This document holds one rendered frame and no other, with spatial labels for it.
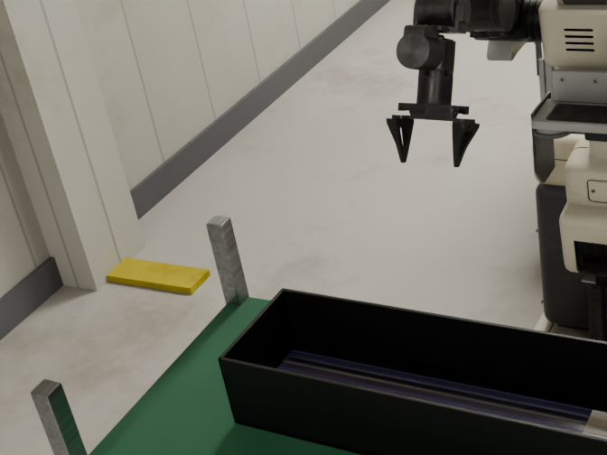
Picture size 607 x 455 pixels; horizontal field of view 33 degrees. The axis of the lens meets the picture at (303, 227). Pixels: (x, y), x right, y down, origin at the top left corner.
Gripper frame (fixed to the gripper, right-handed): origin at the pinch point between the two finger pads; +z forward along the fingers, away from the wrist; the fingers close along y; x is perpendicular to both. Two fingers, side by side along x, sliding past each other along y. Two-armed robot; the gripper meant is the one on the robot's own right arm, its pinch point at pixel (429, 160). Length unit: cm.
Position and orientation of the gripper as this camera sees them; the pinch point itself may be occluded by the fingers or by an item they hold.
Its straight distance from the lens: 173.9
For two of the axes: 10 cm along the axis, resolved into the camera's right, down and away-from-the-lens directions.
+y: 8.4, 1.1, -5.3
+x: 5.3, -0.6, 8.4
